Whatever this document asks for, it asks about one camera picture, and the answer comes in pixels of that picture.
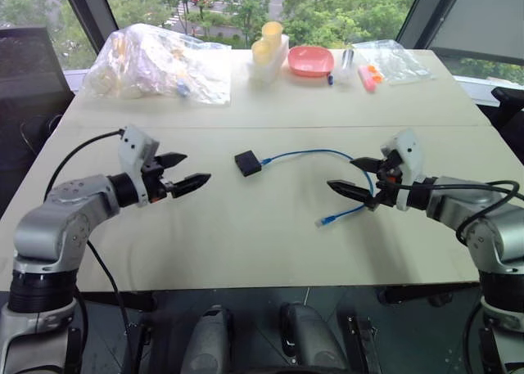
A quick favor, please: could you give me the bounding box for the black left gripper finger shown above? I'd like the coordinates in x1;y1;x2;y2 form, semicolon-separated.
165;172;212;199
156;152;188;170

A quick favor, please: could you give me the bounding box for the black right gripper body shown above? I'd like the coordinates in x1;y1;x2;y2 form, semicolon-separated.
374;149;403;210

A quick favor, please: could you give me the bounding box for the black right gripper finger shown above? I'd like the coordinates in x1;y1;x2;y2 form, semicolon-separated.
350;156;388;174
326;179;382;212

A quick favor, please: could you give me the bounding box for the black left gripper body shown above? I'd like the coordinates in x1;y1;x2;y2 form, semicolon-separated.
140;155;170;204

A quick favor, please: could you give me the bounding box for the small black box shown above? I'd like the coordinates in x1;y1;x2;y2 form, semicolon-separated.
233;150;263;179

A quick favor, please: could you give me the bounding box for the pink block with orange caps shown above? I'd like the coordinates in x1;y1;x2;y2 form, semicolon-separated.
357;64;384;92

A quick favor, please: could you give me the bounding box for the large clear plastic bag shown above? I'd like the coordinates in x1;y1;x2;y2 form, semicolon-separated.
81;23;233;106

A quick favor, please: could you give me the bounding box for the clear tube with blue cap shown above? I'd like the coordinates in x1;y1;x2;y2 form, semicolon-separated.
327;48;355;87

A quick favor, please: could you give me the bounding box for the small clear plastic bag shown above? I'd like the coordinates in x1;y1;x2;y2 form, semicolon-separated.
350;38;436;86

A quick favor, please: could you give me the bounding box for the pink plastic bowl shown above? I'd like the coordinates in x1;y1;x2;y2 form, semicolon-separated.
287;45;335;79

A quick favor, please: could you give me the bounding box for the white rectangular holder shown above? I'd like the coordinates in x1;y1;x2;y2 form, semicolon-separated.
247;33;291;84

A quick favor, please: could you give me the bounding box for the black chair armrest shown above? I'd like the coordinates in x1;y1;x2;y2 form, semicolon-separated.
477;86;524;166

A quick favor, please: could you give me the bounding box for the pale yellow cup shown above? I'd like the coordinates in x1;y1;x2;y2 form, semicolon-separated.
261;20;284;46
251;39;273;65

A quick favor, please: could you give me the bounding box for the black office chair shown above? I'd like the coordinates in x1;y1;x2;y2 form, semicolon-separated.
0;26;75;219

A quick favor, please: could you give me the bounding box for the dark rounded robot leg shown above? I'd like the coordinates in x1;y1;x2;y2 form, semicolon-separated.
278;302;349;371
179;304;235;374

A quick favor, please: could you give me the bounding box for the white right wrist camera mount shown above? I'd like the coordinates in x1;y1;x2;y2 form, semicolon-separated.
380;128;427;211

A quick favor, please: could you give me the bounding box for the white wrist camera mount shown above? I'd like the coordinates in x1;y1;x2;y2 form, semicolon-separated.
380;128;427;211
117;124;160;208

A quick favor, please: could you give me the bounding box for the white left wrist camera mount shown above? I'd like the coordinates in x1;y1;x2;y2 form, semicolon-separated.
117;124;160;208

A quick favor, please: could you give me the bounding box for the blue Ethernet cable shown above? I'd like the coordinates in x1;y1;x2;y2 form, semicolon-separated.
261;148;378;228

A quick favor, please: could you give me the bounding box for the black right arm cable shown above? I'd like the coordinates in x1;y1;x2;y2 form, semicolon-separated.
384;179;522;248

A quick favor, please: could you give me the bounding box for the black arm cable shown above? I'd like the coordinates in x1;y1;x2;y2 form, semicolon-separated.
43;128;136;374
384;179;522;248

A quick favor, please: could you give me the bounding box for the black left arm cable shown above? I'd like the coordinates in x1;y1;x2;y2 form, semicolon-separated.
43;128;136;374

